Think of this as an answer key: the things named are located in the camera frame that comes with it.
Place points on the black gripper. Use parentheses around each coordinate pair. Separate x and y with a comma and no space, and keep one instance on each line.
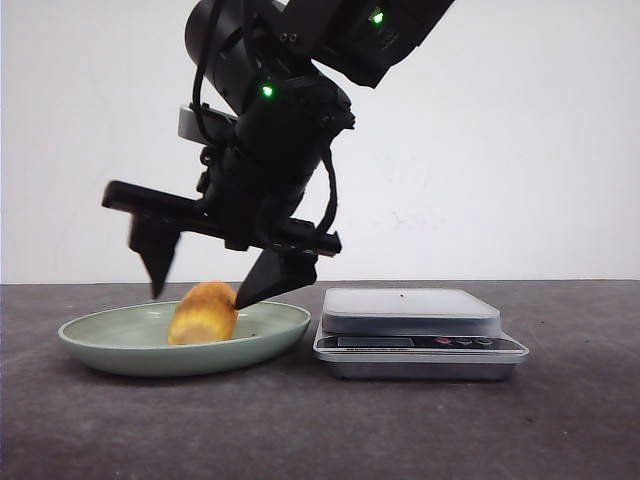
(249,191)

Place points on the yellow corn cob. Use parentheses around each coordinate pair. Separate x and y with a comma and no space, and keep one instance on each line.
(205,314)

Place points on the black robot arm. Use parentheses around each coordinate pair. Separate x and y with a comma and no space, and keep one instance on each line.
(238,45)

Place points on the light green plate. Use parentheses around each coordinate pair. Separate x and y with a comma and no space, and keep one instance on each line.
(132,340)

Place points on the silver digital kitchen scale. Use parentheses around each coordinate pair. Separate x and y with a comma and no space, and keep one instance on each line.
(414,333)

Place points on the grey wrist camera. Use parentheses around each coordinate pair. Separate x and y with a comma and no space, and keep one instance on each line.
(212,127)

